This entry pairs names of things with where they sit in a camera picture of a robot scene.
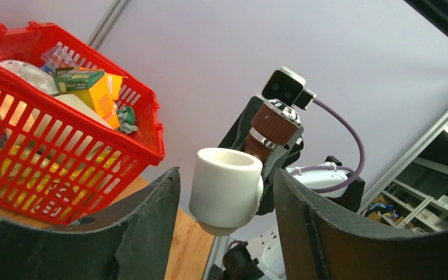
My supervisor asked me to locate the green plastic packet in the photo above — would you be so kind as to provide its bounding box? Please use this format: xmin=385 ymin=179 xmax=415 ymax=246
xmin=117 ymin=106 xmax=138 ymax=134

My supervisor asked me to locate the background storage shelf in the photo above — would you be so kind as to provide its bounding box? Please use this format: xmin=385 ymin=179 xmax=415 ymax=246
xmin=360 ymin=157 xmax=448 ymax=232

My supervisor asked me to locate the brown paper roll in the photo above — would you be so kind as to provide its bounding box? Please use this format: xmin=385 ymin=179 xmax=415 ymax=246
xmin=54 ymin=94 xmax=111 ymax=128

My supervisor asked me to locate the brown water faucet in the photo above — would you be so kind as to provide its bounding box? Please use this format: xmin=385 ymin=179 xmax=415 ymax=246
xmin=243 ymin=99 xmax=301 ymax=163

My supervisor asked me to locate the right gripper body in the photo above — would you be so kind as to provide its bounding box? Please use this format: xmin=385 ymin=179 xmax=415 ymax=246
xmin=218 ymin=96 xmax=305 ymax=216

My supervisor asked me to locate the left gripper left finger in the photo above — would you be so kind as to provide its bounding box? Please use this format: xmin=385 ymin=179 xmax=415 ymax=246
xmin=0 ymin=167 xmax=180 ymax=279

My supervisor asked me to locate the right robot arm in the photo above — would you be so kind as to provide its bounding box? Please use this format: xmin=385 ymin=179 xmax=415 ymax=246
xmin=256 ymin=99 xmax=366 ymax=216

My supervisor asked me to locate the orange green sponge box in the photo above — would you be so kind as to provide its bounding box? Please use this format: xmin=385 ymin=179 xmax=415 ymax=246
xmin=54 ymin=66 xmax=124 ymax=129

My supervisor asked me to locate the white pipe elbow fitting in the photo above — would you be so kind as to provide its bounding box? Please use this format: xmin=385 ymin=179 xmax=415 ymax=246
xmin=189 ymin=148 xmax=263 ymax=236

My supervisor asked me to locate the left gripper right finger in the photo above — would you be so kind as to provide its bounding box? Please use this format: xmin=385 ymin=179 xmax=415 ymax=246
xmin=274 ymin=170 xmax=448 ymax=279

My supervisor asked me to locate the red plastic basket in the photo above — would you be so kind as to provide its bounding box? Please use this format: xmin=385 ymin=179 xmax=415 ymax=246
xmin=0 ymin=22 xmax=165 ymax=224

